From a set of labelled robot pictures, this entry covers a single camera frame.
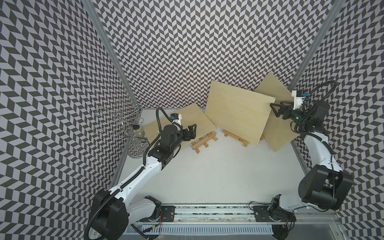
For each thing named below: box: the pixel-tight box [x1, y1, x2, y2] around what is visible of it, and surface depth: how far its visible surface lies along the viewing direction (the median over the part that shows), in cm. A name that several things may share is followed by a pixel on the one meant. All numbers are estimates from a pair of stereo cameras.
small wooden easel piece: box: [191, 132, 218, 154], surface depth 97 cm
